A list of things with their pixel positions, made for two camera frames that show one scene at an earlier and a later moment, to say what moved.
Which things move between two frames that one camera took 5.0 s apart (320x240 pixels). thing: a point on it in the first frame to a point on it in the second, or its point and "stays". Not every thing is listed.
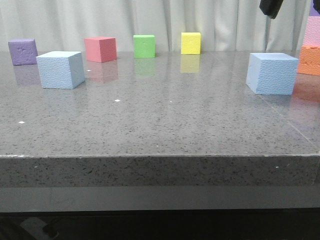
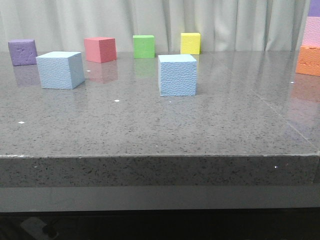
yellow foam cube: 190,43 stays
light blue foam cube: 272,73 to 177,75
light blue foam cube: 61,69 stays
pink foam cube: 101,49 stays
